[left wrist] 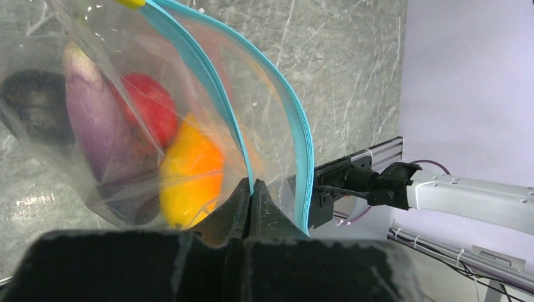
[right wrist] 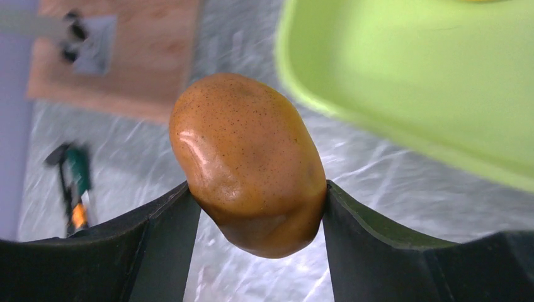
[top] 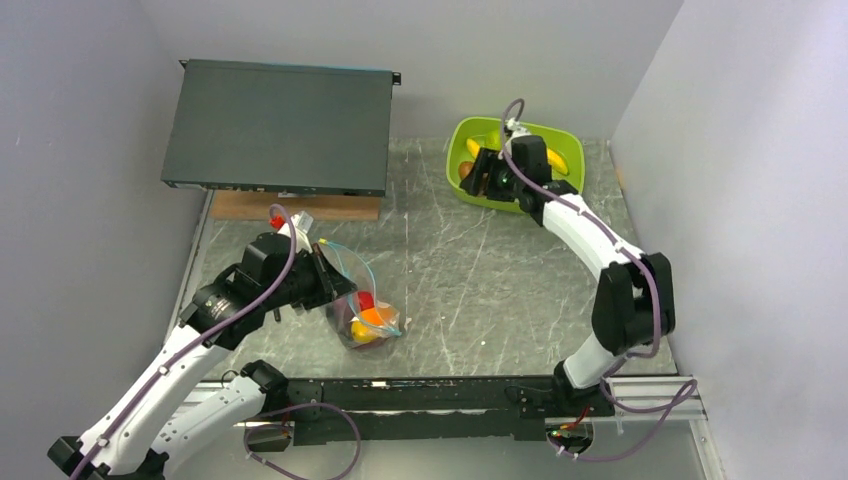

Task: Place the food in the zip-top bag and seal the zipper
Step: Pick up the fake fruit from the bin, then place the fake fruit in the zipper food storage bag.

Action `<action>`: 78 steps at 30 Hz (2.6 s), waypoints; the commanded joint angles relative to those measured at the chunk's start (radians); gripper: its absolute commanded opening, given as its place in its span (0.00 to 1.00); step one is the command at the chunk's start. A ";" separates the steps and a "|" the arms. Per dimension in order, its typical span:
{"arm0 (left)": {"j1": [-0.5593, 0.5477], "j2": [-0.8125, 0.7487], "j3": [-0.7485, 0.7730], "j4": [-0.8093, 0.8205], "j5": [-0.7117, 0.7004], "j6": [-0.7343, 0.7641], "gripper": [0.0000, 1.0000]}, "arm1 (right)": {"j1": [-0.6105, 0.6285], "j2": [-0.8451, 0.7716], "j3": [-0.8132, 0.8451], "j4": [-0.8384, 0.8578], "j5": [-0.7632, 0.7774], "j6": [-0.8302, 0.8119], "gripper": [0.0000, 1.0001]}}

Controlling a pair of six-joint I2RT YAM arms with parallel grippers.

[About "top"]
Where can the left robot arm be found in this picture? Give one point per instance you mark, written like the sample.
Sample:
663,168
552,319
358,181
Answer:
143,436

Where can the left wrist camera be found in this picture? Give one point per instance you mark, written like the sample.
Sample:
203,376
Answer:
302,222

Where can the red apple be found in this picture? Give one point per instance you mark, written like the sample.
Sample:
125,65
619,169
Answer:
365,300

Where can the brown kiwi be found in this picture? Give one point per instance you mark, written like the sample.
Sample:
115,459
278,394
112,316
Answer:
465,169

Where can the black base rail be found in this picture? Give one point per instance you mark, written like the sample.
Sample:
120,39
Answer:
521,407

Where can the yellow banana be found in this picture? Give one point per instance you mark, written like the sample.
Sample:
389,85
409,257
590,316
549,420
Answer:
557,162
473,147

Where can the clear zip top bag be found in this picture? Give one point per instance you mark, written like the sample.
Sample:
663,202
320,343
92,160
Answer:
357,269

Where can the orange yellow mango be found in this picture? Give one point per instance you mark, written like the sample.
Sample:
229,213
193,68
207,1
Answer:
374,323

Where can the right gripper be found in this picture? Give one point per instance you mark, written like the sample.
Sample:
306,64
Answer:
472,182

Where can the aluminium frame rail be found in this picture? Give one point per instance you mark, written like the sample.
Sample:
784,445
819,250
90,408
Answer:
653,397

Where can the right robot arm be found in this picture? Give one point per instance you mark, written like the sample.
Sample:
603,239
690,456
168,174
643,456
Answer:
633,303

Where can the dark grey rack box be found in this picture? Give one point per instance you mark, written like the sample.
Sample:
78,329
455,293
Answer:
281,128

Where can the wooden block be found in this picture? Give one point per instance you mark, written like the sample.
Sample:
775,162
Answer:
255,206

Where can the yellow banana behind mango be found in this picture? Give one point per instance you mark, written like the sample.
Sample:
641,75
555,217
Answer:
557,162

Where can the green lime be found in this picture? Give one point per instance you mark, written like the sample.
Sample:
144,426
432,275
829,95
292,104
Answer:
493,140

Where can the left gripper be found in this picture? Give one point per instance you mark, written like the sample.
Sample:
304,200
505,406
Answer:
330,282

